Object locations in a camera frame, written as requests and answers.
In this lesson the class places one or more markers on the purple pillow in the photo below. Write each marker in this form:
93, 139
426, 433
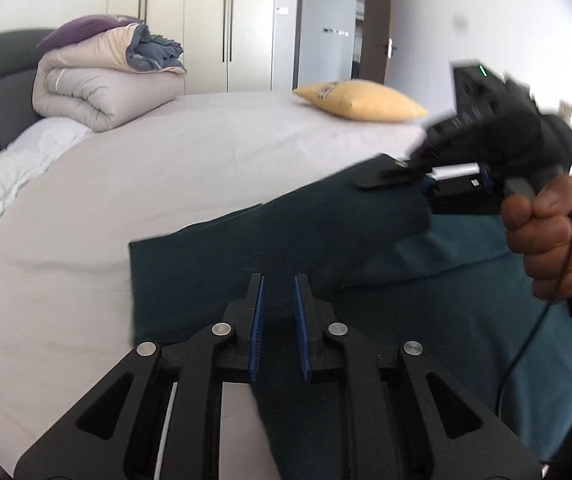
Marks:
85, 30

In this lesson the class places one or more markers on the person's right hand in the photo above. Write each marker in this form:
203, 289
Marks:
546, 240

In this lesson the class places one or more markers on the beige folded duvet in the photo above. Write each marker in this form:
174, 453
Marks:
90, 90

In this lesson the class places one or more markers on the dark green sweater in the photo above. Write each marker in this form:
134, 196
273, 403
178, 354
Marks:
276, 250

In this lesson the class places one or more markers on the brown door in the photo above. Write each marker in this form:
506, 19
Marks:
373, 5

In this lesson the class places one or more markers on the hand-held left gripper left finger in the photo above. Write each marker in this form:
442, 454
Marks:
257, 330

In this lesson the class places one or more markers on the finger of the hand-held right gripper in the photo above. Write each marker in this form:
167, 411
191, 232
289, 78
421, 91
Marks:
386, 176
466, 200

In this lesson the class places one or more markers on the bed with light sheet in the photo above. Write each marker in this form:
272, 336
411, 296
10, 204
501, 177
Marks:
175, 160

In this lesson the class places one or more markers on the cream wardrobe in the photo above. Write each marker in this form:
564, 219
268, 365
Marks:
195, 25

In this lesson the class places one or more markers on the yellow pillow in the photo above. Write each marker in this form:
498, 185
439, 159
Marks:
366, 101

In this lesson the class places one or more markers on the blue-grey folded blanket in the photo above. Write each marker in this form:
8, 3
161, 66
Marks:
153, 52

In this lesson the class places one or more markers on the white quilt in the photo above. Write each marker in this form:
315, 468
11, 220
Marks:
10, 170

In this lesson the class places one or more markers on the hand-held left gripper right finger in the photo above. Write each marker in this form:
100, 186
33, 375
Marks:
302, 330

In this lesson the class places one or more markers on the beige wall socket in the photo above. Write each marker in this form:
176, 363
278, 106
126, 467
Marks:
565, 111

